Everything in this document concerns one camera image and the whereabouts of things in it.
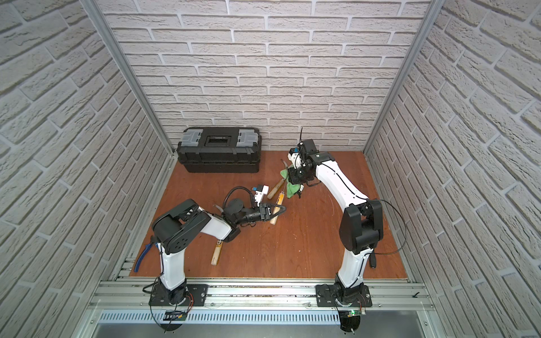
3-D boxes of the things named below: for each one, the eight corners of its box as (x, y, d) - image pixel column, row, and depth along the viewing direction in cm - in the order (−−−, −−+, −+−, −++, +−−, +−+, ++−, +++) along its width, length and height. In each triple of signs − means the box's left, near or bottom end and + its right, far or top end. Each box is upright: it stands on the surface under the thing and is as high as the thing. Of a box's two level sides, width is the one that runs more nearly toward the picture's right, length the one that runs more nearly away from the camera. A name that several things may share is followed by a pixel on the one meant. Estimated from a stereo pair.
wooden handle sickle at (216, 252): (211, 265, 82) (210, 264, 80) (217, 242, 88) (216, 240, 86) (216, 265, 82) (215, 264, 80) (222, 242, 88) (221, 240, 86)
